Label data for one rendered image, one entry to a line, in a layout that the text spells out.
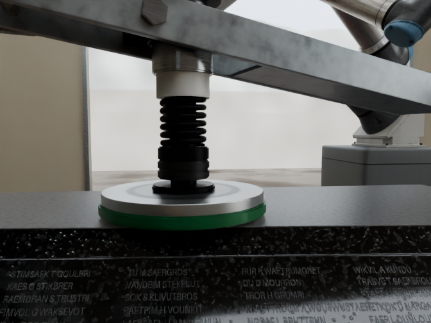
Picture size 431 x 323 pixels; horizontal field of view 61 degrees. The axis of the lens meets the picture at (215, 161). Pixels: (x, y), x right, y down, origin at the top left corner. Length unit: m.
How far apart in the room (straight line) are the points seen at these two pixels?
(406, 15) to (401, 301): 0.86
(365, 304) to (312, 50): 0.31
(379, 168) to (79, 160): 4.48
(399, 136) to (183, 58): 1.31
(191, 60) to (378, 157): 1.16
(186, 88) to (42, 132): 5.12
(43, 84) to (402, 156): 4.79
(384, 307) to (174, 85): 0.33
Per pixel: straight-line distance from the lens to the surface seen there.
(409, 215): 0.54
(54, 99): 5.51
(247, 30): 0.47
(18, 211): 0.57
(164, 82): 0.46
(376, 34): 1.66
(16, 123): 5.65
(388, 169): 1.55
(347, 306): 0.41
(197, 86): 0.46
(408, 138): 1.69
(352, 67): 0.55
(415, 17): 1.15
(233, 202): 0.41
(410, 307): 0.44
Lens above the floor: 0.91
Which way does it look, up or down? 5 degrees down
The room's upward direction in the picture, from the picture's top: straight up
